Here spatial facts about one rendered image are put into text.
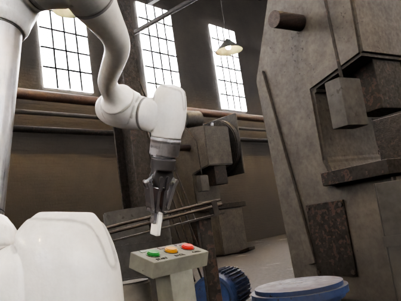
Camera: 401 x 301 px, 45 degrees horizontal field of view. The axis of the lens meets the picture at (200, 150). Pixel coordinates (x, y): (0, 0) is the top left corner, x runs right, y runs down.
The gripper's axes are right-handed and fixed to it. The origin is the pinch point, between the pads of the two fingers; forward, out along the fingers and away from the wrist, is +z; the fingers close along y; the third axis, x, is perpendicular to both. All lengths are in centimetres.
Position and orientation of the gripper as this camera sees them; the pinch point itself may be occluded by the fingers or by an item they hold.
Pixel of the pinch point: (156, 223)
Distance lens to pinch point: 148.8
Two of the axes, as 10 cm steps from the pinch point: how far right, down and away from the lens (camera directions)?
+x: 7.3, 1.5, -6.6
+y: -6.7, -0.1, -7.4
